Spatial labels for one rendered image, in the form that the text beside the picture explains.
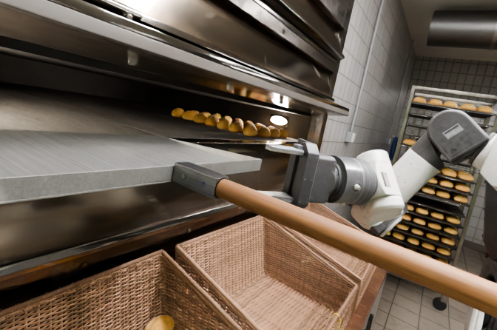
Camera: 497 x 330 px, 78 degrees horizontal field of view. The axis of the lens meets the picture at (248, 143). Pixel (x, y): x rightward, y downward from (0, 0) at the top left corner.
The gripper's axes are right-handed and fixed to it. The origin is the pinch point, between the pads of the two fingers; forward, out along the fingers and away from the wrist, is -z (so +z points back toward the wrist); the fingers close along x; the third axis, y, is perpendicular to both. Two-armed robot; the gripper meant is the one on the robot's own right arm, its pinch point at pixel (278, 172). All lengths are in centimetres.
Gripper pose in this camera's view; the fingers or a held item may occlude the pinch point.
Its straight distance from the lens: 52.5
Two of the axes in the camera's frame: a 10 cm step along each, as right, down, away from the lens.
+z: 9.1, 1.4, 3.9
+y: 3.6, 1.9, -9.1
